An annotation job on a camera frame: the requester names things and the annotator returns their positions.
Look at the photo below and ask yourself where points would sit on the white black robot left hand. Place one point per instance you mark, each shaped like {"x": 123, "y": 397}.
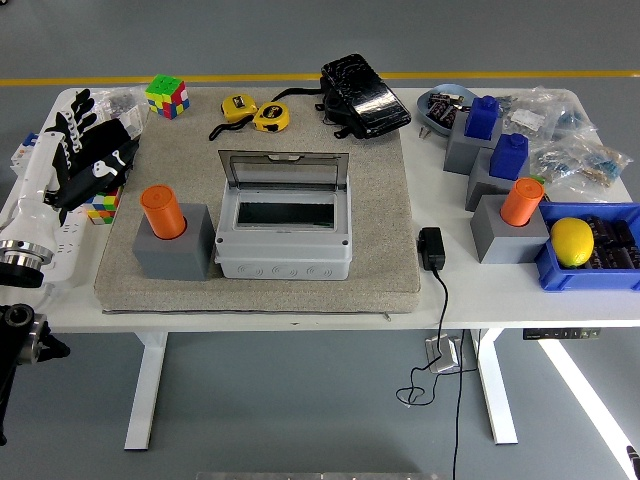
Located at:
{"x": 35, "y": 200}

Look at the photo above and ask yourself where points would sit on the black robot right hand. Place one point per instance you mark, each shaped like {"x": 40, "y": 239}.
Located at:
{"x": 633, "y": 456}

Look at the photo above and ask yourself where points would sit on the orange cylinder battery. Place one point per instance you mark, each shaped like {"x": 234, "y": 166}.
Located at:
{"x": 160, "y": 210}
{"x": 522, "y": 202}

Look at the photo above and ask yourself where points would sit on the smoked transparent box lid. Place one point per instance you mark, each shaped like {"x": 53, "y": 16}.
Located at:
{"x": 285, "y": 170}

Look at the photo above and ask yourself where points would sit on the silver metal box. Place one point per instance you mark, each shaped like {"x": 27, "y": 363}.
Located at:
{"x": 442, "y": 356}

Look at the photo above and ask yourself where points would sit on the grey plastic junction box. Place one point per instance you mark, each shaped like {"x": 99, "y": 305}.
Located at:
{"x": 285, "y": 255}

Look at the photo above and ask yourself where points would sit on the blue square battery block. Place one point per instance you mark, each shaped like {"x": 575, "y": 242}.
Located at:
{"x": 509, "y": 157}
{"x": 482, "y": 117}

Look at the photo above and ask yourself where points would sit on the white blue circuit breaker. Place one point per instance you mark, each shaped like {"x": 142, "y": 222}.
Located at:
{"x": 21, "y": 155}

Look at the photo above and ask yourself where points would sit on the white power strip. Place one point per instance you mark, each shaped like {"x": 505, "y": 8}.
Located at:
{"x": 70, "y": 245}

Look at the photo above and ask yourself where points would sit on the white-topped puzzle cube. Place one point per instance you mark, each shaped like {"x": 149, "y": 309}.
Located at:
{"x": 102, "y": 209}

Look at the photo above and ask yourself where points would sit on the clear bag of small parts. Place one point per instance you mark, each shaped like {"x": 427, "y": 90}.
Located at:
{"x": 122, "y": 100}

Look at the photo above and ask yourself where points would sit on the black table control panel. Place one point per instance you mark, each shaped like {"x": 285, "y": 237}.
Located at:
{"x": 560, "y": 334}

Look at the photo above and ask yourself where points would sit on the grey block with round hole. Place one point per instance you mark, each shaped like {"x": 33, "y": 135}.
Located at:
{"x": 170, "y": 260}

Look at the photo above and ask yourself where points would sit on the white table leg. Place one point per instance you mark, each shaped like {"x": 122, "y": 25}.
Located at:
{"x": 145, "y": 390}
{"x": 495, "y": 390}

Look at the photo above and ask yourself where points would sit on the green-topped puzzle cube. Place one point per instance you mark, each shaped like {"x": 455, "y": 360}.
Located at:
{"x": 167, "y": 95}

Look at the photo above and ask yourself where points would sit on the blue plastic bin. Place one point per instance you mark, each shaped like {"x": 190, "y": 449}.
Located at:
{"x": 575, "y": 280}

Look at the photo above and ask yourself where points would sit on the dark capacitors pile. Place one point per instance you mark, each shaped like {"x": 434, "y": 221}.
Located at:
{"x": 615, "y": 235}

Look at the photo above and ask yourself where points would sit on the yellow lemon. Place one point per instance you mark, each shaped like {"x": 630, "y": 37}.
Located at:
{"x": 571, "y": 241}

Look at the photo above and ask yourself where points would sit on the grey holder block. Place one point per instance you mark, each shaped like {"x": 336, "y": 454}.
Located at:
{"x": 457, "y": 152}
{"x": 505, "y": 245}
{"x": 482, "y": 190}

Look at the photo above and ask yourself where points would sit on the black power adapter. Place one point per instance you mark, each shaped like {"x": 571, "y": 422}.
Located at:
{"x": 431, "y": 247}

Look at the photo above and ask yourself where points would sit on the small green object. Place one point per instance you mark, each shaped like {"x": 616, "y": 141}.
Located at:
{"x": 537, "y": 179}

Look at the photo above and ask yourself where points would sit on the clear bag mixed resistors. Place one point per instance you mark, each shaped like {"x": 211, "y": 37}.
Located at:
{"x": 585, "y": 165}

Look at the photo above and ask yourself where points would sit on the clear bag blue parts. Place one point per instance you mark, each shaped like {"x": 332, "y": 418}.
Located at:
{"x": 575, "y": 125}

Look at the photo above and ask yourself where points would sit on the grey-brown mat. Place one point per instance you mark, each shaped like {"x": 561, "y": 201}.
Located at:
{"x": 380, "y": 210}

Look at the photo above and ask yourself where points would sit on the glossy black pouch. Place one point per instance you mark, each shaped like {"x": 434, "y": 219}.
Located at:
{"x": 367, "y": 100}

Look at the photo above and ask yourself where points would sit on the clear bag white label parts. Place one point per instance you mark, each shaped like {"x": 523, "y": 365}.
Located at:
{"x": 527, "y": 120}

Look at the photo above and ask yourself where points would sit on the small metal screws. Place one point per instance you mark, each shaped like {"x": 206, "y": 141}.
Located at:
{"x": 425, "y": 132}

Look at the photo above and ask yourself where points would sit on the dark components in dish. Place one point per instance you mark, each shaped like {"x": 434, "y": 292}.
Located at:
{"x": 442, "y": 109}

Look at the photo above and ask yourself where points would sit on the light blue dish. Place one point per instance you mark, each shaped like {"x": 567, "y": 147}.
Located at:
{"x": 425, "y": 112}

